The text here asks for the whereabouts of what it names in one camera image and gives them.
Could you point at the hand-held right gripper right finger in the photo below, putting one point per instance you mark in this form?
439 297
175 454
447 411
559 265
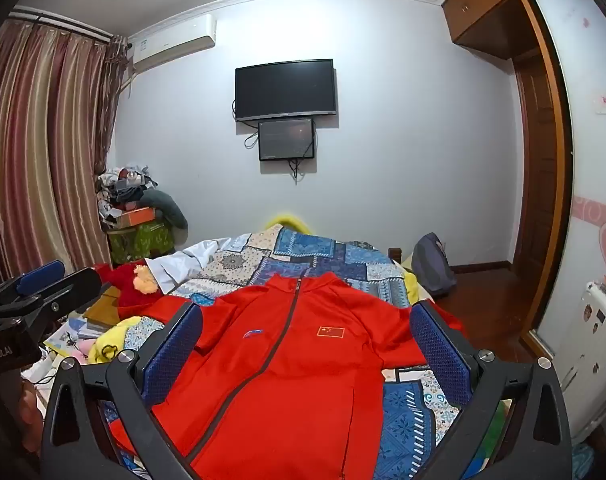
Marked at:
440 345

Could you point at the pile of mixed clothes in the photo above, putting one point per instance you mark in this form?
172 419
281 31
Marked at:
123 190

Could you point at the white sliding wardrobe door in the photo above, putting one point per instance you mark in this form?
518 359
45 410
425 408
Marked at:
593 170

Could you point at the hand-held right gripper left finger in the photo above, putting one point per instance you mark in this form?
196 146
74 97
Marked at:
175 355

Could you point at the small black wall monitor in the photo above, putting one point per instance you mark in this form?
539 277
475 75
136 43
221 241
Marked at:
286 139

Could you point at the person's left hand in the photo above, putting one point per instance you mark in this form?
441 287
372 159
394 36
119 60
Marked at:
32 407

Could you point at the grey backpack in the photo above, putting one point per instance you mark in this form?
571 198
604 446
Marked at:
433 265

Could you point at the yellow pillow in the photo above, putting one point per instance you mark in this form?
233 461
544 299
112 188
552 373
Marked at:
283 221

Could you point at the white air conditioner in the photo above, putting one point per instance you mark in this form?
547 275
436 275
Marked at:
173 42

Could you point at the red plush toy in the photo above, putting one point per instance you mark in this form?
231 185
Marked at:
123 285

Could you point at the grey stuffed pillow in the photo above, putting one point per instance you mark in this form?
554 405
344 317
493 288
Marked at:
170 207

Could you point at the black wall television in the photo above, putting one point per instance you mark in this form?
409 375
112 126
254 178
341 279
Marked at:
285 90

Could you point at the wooden door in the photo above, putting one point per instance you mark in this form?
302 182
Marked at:
538 170

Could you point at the white shirt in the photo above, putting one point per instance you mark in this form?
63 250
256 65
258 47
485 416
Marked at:
188 262

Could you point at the wooden overhead cabinet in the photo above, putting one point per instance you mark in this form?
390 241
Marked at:
488 0

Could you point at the white stickered cabinet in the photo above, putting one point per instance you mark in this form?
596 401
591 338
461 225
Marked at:
593 350

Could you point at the orange box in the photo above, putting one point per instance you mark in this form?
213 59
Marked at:
135 217

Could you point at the green patterned cloth cover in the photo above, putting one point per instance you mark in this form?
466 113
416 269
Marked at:
143 242

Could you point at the yellow plush cloth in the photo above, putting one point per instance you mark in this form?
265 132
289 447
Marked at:
113 337

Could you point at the striped brown curtain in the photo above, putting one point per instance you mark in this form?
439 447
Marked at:
43 150

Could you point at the blue patchwork blanket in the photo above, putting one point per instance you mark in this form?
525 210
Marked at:
323 255

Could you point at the red zip jacket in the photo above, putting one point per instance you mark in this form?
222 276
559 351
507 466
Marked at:
283 385

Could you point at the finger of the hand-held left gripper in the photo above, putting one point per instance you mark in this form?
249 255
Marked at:
75 290
40 275

